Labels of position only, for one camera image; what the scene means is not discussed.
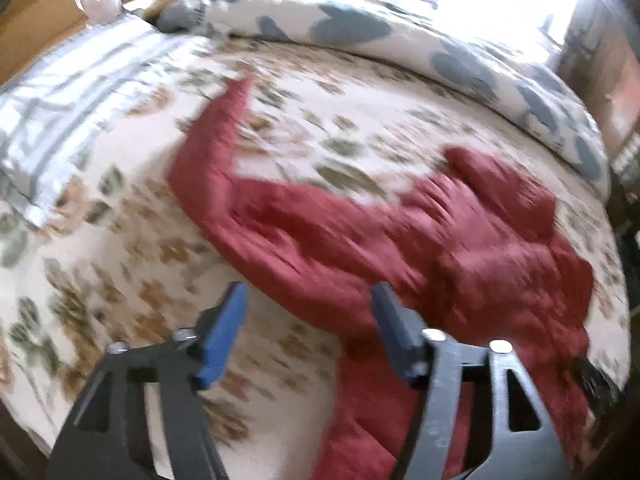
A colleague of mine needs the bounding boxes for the red quilted puffer coat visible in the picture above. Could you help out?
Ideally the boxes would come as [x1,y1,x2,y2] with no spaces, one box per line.
[168,79,593,479]

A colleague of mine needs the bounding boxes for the blue white cartoon duvet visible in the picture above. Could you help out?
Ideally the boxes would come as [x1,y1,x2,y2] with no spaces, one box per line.
[156,0,611,200]

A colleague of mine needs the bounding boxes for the wooden wardrobe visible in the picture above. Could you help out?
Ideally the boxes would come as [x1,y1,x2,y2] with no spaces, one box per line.
[558,0,639,160]

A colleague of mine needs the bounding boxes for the floral bed blanket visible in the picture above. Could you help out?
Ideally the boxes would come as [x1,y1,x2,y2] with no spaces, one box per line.
[1,40,631,479]

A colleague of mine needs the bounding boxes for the striped white pillow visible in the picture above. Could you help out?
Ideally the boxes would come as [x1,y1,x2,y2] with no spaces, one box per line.
[1,15,209,226]

